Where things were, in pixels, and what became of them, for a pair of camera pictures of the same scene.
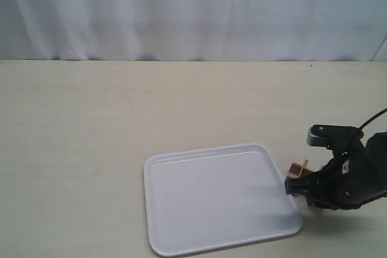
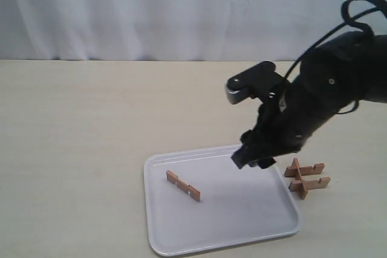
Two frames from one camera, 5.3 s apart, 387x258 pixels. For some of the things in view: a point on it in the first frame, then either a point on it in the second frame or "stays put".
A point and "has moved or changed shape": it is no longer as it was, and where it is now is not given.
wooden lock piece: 305,171 to 296,165
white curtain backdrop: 196,14 stays put
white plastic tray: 206,198 stays put
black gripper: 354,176 to 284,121
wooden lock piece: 292,177 has moved or changed shape
